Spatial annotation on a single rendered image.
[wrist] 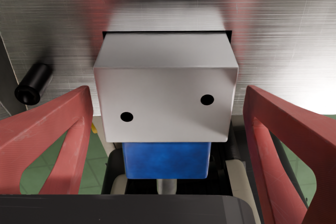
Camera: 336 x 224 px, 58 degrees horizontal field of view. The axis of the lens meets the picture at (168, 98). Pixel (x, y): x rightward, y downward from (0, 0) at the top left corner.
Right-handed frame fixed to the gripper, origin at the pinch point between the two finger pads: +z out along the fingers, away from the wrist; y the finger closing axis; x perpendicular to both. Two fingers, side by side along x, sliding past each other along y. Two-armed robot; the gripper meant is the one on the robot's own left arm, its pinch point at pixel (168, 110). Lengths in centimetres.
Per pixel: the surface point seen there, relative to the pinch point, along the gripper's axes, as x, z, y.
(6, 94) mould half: 3.7, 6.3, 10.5
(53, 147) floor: 94, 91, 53
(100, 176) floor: 114, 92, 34
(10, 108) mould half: 4.4, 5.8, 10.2
